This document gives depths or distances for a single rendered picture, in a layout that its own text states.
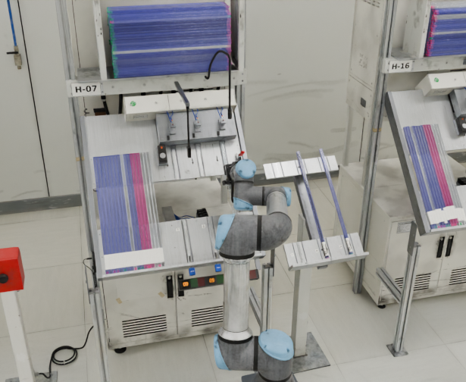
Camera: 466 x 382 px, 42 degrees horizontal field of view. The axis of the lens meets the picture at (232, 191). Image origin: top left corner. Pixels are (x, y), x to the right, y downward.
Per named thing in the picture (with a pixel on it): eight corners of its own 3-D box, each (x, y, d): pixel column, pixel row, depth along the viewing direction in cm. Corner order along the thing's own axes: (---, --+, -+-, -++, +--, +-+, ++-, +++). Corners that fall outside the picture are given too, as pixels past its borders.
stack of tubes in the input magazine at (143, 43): (232, 70, 261) (232, 7, 248) (113, 78, 250) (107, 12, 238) (225, 62, 272) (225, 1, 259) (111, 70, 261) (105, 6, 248)
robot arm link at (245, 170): (236, 179, 226) (237, 156, 227) (230, 183, 236) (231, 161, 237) (257, 180, 227) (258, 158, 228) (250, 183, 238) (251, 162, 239)
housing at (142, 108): (231, 118, 279) (236, 104, 266) (125, 127, 269) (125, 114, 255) (228, 102, 281) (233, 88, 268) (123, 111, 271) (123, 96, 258)
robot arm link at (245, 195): (261, 209, 226) (262, 180, 228) (232, 208, 227) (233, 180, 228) (261, 211, 234) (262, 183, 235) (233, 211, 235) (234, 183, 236)
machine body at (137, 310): (244, 336, 315) (245, 236, 286) (109, 359, 300) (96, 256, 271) (217, 267, 370) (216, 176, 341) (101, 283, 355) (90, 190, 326)
